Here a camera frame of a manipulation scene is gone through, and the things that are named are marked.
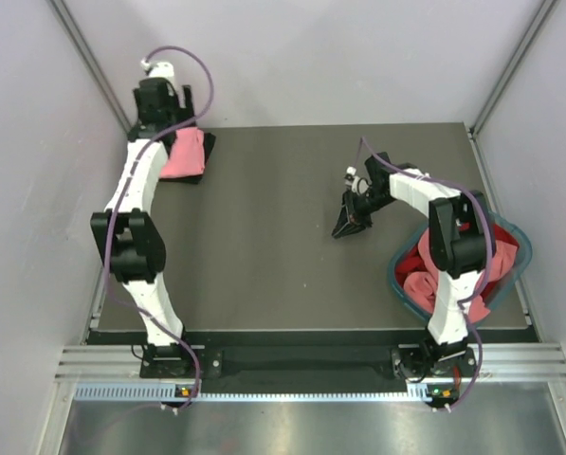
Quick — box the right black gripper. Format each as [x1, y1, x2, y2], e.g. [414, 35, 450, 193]
[332, 188, 396, 240]

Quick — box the pink t shirt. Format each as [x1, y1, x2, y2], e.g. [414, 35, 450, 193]
[160, 127, 206, 179]

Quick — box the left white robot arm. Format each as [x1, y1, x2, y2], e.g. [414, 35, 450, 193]
[90, 77, 198, 379]

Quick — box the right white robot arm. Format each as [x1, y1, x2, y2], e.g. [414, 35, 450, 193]
[332, 153, 495, 375]

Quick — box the folded black t shirt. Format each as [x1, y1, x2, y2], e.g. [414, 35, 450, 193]
[159, 127, 216, 184]

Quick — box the red shirt in basket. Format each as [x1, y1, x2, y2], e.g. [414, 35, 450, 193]
[392, 225, 520, 285]

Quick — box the teal laundry basket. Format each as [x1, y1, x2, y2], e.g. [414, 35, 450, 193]
[388, 212, 532, 325]

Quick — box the pink shirt in basket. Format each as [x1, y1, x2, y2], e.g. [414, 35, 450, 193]
[394, 226, 519, 323]

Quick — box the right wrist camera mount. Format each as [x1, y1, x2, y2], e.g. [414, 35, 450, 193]
[344, 166, 370, 195]

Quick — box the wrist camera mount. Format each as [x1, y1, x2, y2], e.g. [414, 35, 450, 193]
[140, 59, 176, 84]
[344, 166, 370, 195]

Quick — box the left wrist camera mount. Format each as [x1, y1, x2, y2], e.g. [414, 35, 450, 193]
[140, 59, 176, 84]

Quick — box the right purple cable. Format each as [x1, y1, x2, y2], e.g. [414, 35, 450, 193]
[356, 136, 497, 411]

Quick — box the purple cable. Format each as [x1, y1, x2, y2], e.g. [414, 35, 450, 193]
[356, 136, 497, 411]
[105, 45, 215, 409]

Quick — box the left aluminium corner post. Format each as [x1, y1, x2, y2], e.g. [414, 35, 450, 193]
[46, 0, 131, 133]

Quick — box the aluminium corner post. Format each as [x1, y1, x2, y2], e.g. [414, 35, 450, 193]
[468, 0, 559, 139]
[46, 0, 131, 133]

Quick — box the slotted grey cable duct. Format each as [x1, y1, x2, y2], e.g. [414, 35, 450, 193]
[74, 383, 452, 404]

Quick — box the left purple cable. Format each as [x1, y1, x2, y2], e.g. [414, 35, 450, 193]
[105, 45, 215, 409]

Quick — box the aluminium frame rail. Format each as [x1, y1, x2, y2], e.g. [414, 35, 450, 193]
[55, 343, 566, 382]

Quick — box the right aluminium corner post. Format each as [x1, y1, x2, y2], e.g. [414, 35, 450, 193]
[468, 0, 559, 139]

